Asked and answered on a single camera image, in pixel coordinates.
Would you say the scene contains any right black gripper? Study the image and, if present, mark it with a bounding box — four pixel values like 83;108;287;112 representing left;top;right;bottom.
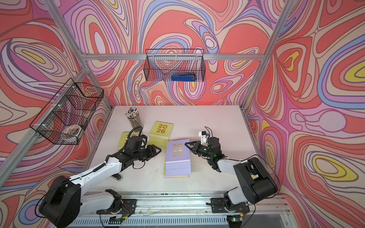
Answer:
185;141;213;159

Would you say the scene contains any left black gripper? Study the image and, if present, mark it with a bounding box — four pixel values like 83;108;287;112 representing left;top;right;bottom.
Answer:
132;144;163;162

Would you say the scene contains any green 2026 calendar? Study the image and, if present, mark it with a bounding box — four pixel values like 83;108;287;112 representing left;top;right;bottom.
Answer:
163;163;168;178
148;121;174;149
117;131;139;152

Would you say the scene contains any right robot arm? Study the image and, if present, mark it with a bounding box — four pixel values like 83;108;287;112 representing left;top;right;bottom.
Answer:
184;137;279;206

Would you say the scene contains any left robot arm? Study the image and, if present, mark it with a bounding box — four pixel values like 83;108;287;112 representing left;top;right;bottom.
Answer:
39;135;162;228

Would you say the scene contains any purple 2026 calendar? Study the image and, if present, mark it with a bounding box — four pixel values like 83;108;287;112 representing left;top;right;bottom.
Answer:
165;139;192;176

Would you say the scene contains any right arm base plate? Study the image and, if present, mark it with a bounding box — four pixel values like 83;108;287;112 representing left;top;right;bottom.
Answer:
206;198;250;215

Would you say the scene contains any black wire basket back wall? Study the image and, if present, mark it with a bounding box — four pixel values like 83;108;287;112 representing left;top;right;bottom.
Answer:
144;48;206;82

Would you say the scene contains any tape roll in basket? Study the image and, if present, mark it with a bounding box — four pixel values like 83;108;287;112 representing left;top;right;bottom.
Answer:
61;124;81;141

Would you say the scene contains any black wire basket wall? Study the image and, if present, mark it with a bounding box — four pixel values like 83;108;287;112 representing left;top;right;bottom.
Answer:
144;48;206;82
29;79;104;145

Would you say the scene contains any blue stapler in basket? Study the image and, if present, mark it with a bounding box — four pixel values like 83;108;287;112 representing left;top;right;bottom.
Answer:
171;73;197;82

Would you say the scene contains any right wrist camera with cable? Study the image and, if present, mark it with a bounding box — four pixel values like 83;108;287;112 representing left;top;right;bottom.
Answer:
198;126;213;144

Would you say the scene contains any beige and black stapler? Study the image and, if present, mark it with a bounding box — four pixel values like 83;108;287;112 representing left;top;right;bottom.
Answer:
111;173;123;181

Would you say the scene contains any clear cup of coloured pencils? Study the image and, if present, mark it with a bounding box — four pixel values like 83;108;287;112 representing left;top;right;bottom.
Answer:
125;107;143;128

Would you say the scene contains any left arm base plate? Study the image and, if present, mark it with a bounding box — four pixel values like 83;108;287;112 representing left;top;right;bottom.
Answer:
97;199;137;216

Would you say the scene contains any peach 2026 calendar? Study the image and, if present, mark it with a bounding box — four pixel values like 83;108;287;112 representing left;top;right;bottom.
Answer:
163;175;190;178

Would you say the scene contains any black wire basket left wall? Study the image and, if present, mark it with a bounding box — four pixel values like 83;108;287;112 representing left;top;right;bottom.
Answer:
29;79;104;145

